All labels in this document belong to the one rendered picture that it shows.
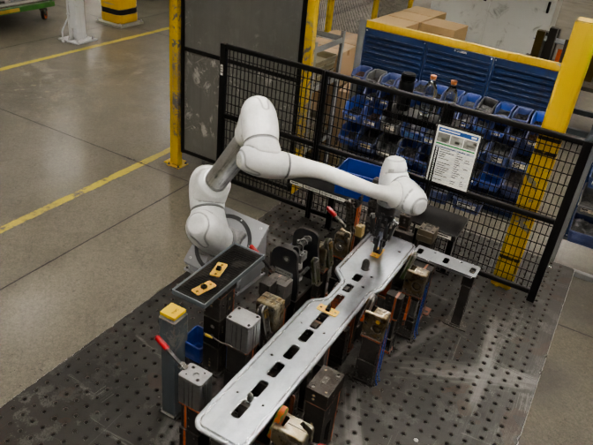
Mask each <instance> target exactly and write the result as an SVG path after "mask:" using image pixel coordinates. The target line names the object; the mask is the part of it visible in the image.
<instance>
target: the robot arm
mask: <svg viewBox="0 0 593 445"><path fill-rule="evenodd" d="M239 170H242V171H244V172H246V173H248V174H250V175H253V176H255V177H263V178H269V179H289V178H299V177H312V178H317V179H321V180H324V181H327V182H329V183H332V184H334V185H338V186H341V187H343V188H346V189H349V190H351V191H353V192H358V193H360V194H363V195H365V196H368V197H371V198H374V199H376V200H377V203H378V206H377V211H376V212H375V213H373V212H371V213H370V214H369V216H370V219H371V229H370V234H371V236H374V239H373V244H374V248H373V252H374V253H375V251H376V250H377V249H378V245H379V253H378V254H381V253H382V250H383V247H385V245H386V242H388V241H389V240H390V239H391V238H392V236H393V234H394V230H395V228H396V226H397V225H398V224H399V222H397V221H396V220H395V219H394V212H395V210H396V209H398V210H400V211H402V212H404V213H406V214H407V215H421V214H422V213H423V212H424V211H425V210H426V207H427V203H428V199H427V197H426V194H425V193H424V191H423V189H422V188H421V187H420V186H419V185H418V184H417V183H416V182H415V181H413V180H412V179H410V178H409V173H408V172H407V163H406V161H405V159H404V158H402V157H400V156H397V155H391V156H388V157H387V158H386V160H385V161H384V162H383V165H382V167H381V170H380V173H379V184H378V185H377V184H374V183H372V182H369V181H366V180H364V179H362V178H360V177H356V176H354V175H351V174H349V173H347V172H345V171H343V170H339V169H336V168H335V167H332V166H329V165H327V164H324V163H321V162H315V161H313V160H309V159H306V158H303V157H300V156H297V155H293V154H291V153H287V152H283V151H281V148H280V144H279V125H278V118H277V114H276V111H275V108H274V105H273V104H272V103H271V102H270V101H269V100H268V99H267V98H266V97H264V96H259V95H256V96H253V97H250V98H249V99H247V100H246V101H245V102H244V104H243V106H242V108H241V114H240V115H239V118H238V122H237V125H236V129H235V136H234V138H233V139H232V141H231V142H230V143H229V144H228V145H227V147H226V148H225V150H224V151H223V152H222V154H221V155H220V157H219V158H218V160H217V161H216V162H215V164H214V165H201V166H199V167H198V168H197V169H195V170H194V171H193V172H192V174H191V178H190V183H189V201H190V209H191V213H190V216H189V217H188V219H187V221H186V225H185V229H186V234H187V236H188V238H189V239H190V240H191V242H192V243H193V244H194V245H195V246H197V247H198V248H199V253H200V254H202V255H206V256H208V257H207V260H206V263H208V262H209V261H210V260H211V259H212V258H214V257H215V256H216V255H218V254H219V253H221V252H222V251H223V250H225V249H226V248H227V247H229V246H230V245H232V244H233V243H238V244H240V245H241V243H242V241H243V240H244V239H245V238H246V233H245V232H244V231H240V230H236V229H234V228H232V227H229V225H228V222H227V218H226V215H225V202H226V199H227V197H228V194H229V191H230V187H231V183H230V181H231V180H232V179H233V177H234V176H235V175H236V174H237V172H238V171H239ZM375 216H376V218H377V220H378V222H377V227H376V230H375ZM391 222H393V227H392V229H391V230H390V232H389V235H388V236H387V233H388V226H389V223H391ZM382 223H383V224H384V231H383V238H382V239H381V240H380V244H379V231H380V227H381V224H382Z"/></svg>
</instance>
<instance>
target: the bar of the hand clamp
mask: <svg viewBox="0 0 593 445"><path fill-rule="evenodd" d="M344 203H346V231H349V232H350V233H351V231H352V233H351V235H352V236H353V235H354V206H355V207H356V208H358V207H359V201H357V202H356V203H355V202H354V200H353V199H348V200H346V201H344Z"/></svg>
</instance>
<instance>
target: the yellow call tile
mask: <svg viewBox="0 0 593 445"><path fill-rule="evenodd" d="M185 312H186V309H184V308H182V307H181V306H179V305H176V304H174V303H170V304H169V305H168V306H166V307H165V308H164V309H162V310H161V311H160V314H161V315H163V316H165V317H167V318H169V319H171V320H173V321H175V320H177V319H178V318H179V317H180V316H181V315H183V314H184V313H185Z"/></svg>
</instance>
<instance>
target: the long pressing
mask: <svg viewBox="0 0 593 445"><path fill-rule="evenodd" d="M373 239H374V236H371V234H370V232H369V233H368V234H367V235H366V236H365V237H364V238H363V239H362V240H361V241H360V242H359V243H358V244H357V246H356V247H355V248H354V249H353V250H352V251H351V252H350V253H349V254H348V255H347V256H346V257H345V258H344V259H343V260H342V261H341V262H340V263H339V264H338V265H337V266H336V267H335V271H334V272H335V274H336V276H337V277H338V279H339V281H340V282H339V283H338V284H337V285H336V286H335V288H334V289H333V290H332V291H331V292H330V293H329V294H328V295H327V296H326V297H324V298H312V299H309V300H307V301H306V302H305V303H304V304H303V305H302V306H301V307H300V308H299V309H298V310H297V311H296V312H295V313H294V314H293V315H292V316H291V317H290V318H289V319H288V321H287V322H286V323H285V324H284V325H283V326H282V327H281V328H280V329H279V330H278V331H277V332H276V333H275V334H274V335H273V336H272V337H271V338H270V339H269V340H268V341H267V343H266V344H265V345H264V346H263V347H262V348H261V349H260V350H259V351H258V352H257V353H256V354H255V355H254V356H253V357H252V358H251V359H250V360H249V361H248V362H247V364H246V365H245V366H244V367H243V368H242V369H241V370H240V371H239V372H238V373H237V374H236V375H235V376H234V377H233V378H232V379H231V380H230V381H229V382H228V383H227V384H226V386H225V387H224V388H223V389H222V390H221V391H220V392H219V393H218V394H217V395H216V396H215V397H214V398H213V399H212V400H211V401H210V402H209V403H208V404H207V405H206V407H205V408H204V409H203V410H202V411H201V412H200V413H199V414H198V415H197V416H196V418H195V427H196V429H197V430H198V431H199V432H201V433H202V434H204V435H206V436H207V437H209V438H211V439H213V440H214V441H217V442H218V443H220V444H221V445H252V444H253V443H254V441H255V440H256V439H257V438H258V436H259V435H260V434H261V432H262V431H263V430H264V429H265V427H266V426H267V425H268V424H269V422H270V421H271V420H272V419H273V417H274V414H275V412H276V411H277V410H278V408H279V407H280V406H282V405H283V404H285V403H286V402H287V400H288V399H289V398H290V397H291V395H292V394H293V393H294V392H295V390H296V389H297V388H298V386H299V385H300V384H301V383H302V381H303V380H304V379H305V377H306V376H307V375H308V374H309V373H310V371H311V370H312V369H313V367H315V366H316V365H317V363H318V362H319V361H320V359H321V358H322V357H323V356H324V354H325V353H326V352H327V351H328V349H329V348H330V347H331V346H332V344H333V343H334V342H335V340H336V339H337V338H338V337H339V335H340V334H341V333H342V331H343V330H344V329H345V328H346V327H347V326H348V325H349V324H350V322H351V321H352V320H353V319H354V317H355V316H356V315H357V313H358V312H359V311H360V310H361V308H362V307H363V306H364V304H365V303H366V301H367V299H368V298H369V297H370V296H371V295H372V293H373V294H377V293H380V292H382V291H383V290H384V289H385V288H386V287H387V286H388V284H390V282H391V281H392V280H393V279H394V277H395V276H396V274H397V273H398V272H399V271H400V269H401V268H402V267H403V265H404V264H405V263H406V261H407V258H408V257H409V256H410V254H411V253H413V252H414V250H415V249H416V246H415V245H414V244H412V243H410V242H408V241H406V240H403V239H400V238H397V237H394V236H392V238H391V239H390V240H389V241H388V242H386V245H385V247H383V249H385V251H384V252H383V253H382V254H381V255H380V256H379V257H378V258H377V259H376V258H374V257H372V256H370V254H371V253H372V252H373V248H374V244H373V242H372V241H373ZM399 252H400V253H399ZM364 259H368V260H369V261H370V266H369V270H368V271H363V270H362V269H361V267H362V262H363V260H364ZM355 275H360V276H362V278H361V279H360V280H359V281H358V282H357V281H354V280H352V278H353V277H354V276H355ZM371 276H372V277H371ZM347 284H349V285H352V286H353V288H352V290H351V291H350V292H346V291H344V290H342V289H343V288H344V287H345V286H346V285H347ZM362 287H364V288H362ZM337 295H341V296H344V299H343V300H342V301H341V303H340V304H339V305H338V306H337V307H336V308H335V310H337V311H339V312H340V313H339V314H338V315H337V316H336V317H333V316H331V315H329V314H327V315H328V317H327V318H326V319H325V320H324V321H323V322H322V324H321V325H320V326H319V327H318V328H317V329H314V328H311V327H310V325H311V324H312V323H313V322H314V321H315V320H316V319H317V318H318V317H319V315H320V314H321V313H323V312H321V311H320V310H318V309H317V306H318V305H319V304H323V305H329V304H330V303H331V302H332V301H333V300H334V298H335V297H336V296H337ZM300 322H302V323H300ZM305 330H310V331H312V332H313V334H312V335H311V337H310V338H309V339H308V340H307V341H306V342H305V343H303V342H301V341H299V340H298V338H299V337H300V336H301V335H302V334H303V333H304V331H305ZM323 333H325V334H323ZM293 345H294V346H296V347H298V348H299V350H298V352H297V353H296V354H295V355H294V356H293V357H292V359H287V358H284V357H283V355H284V354H285V353H286V352H287V351H288V350H289V348H290V347H291V346H293ZM271 354H273V356H271ZM276 363H281V364H283V365H284V367H283V368H282V370H281V371H280V372H279V373H278V374H277V375H276V376H275V377H271V376H269V375H267V373H268V372H269V371H270V370H271V369H272V368H273V367H274V365H275V364H276ZM261 381H263V382H265V383H267V384H268V386H267V387H266V388H265V389H264V390H263V391H262V393H261V394H260V395H259V396H258V397H255V396H254V399H253V400H252V401H251V402H249V401H247V400H245V399H246V398H247V394H248V393H249V392H252V390H253V389H254V388H255V387H256V386H257V385H258V384H259V383H260V382H261ZM237 391H238V393H237ZM242 401H245V402H247V403H249V404H250V407H249V408H248V409H247V410H246V411H245V412H244V414H243V415H242V416H241V417H240V418H239V419H236V418H235V417H233V416H231V413H232V412H233V411H234V410H235V409H236V408H237V406H238V405H239V404H240V403H241V402H242ZM262 404H263V405H264V406H262Z"/></svg>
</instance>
